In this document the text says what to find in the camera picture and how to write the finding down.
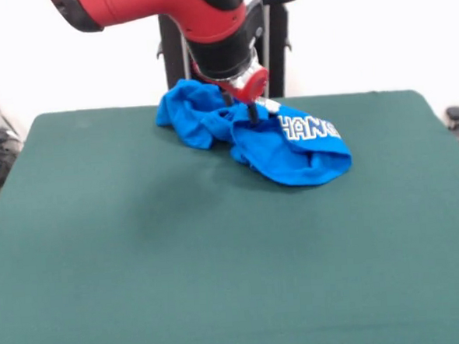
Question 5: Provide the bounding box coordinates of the blue printed T-shirt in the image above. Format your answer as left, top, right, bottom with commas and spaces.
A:
152, 68, 355, 196

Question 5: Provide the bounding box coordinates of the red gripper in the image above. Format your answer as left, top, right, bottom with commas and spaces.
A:
190, 56, 273, 128

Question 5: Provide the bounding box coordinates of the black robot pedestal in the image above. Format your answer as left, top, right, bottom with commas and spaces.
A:
140, 0, 312, 107

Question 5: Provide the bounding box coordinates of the dark green table cloth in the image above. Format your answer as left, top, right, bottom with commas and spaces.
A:
0, 86, 459, 344

